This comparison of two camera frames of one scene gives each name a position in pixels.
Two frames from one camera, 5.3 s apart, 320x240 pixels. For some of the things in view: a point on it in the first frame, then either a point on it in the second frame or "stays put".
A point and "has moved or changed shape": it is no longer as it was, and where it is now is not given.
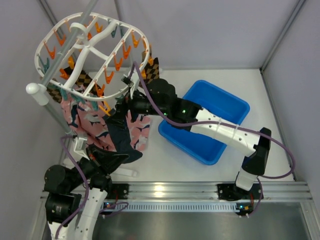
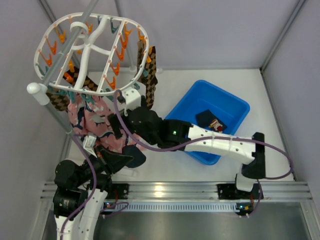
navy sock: x=120 y=132 has moved or changed shape
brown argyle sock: x=85 y=79 has moved or changed shape
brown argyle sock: x=152 y=70 has moved or changed shape
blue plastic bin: x=219 y=102 stays put
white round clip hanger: x=91 y=55 stays put
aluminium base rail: x=170 y=191 stays put
